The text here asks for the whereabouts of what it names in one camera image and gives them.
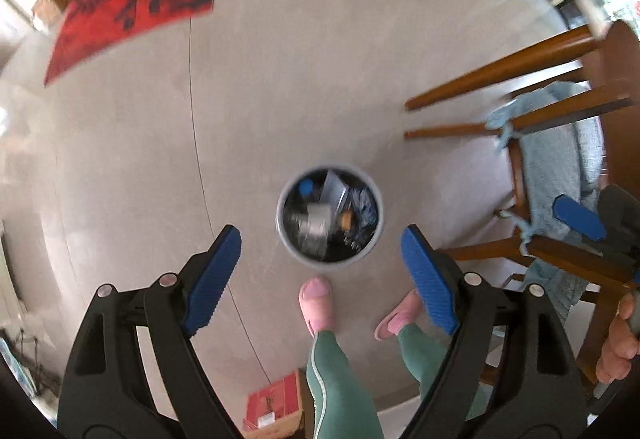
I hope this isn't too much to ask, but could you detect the black bin liner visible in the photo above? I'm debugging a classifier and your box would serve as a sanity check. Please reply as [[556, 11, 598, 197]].
[[282, 169, 380, 262]]

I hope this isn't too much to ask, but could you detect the red floor mat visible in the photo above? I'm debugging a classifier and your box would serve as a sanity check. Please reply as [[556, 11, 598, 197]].
[[44, 0, 223, 87]]

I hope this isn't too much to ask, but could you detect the silver foil packet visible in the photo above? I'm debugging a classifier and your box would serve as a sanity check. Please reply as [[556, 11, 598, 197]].
[[322, 172, 349, 208]]

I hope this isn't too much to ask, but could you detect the plain brown cardboard box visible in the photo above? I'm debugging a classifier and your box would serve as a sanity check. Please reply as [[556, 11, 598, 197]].
[[32, 0, 71, 25]]

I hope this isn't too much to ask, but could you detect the light blue seat cushion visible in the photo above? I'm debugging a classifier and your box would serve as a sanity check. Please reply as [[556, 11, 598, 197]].
[[486, 82, 608, 315]]

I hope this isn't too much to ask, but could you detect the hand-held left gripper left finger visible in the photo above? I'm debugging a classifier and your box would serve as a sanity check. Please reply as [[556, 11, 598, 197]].
[[57, 224, 243, 439]]

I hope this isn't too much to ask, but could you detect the person's leg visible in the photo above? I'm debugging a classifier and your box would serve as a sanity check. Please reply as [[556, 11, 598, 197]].
[[397, 323, 488, 420], [305, 329, 386, 439]]

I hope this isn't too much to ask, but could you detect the white rectangular box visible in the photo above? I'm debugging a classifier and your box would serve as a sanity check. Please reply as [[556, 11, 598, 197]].
[[306, 203, 334, 227]]

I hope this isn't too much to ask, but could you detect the clear plastic bottle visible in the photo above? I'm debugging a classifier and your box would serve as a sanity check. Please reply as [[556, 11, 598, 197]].
[[285, 212, 326, 252]]

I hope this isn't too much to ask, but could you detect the red-faced cardboard box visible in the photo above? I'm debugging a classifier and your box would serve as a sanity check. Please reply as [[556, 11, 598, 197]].
[[243, 369, 307, 437]]

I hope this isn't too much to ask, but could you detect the person's right leg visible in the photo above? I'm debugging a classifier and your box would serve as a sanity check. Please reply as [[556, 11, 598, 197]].
[[397, 323, 488, 420]]

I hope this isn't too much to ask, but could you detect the grey round trash bin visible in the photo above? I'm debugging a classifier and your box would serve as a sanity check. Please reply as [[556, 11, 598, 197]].
[[276, 164, 386, 270]]

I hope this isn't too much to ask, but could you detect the blue printed wrapper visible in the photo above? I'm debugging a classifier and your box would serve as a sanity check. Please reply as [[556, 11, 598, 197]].
[[350, 192, 379, 226]]

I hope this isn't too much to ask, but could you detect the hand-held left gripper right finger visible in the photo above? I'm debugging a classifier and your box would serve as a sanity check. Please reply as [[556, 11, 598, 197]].
[[400, 225, 588, 439]]

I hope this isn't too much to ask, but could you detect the person's left leg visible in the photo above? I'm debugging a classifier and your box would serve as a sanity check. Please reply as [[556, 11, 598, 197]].
[[305, 329, 386, 439]]

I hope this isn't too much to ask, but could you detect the brown wooden chair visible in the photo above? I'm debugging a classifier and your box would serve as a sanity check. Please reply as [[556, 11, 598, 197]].
[[404, 19, 640, 400]]

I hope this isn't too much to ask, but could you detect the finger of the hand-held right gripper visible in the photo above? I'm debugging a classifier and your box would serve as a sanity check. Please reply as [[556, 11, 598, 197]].
[[552, 195, 638, 275]]

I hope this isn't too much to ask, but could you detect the pink slipper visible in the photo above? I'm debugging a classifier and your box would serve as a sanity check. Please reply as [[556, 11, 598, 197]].
[[298, 276, 333, 339], [374, 289, 426, 341]]

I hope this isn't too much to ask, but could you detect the person's right hand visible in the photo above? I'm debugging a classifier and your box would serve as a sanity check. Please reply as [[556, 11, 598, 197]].
[[596, 291, 640, 385]]

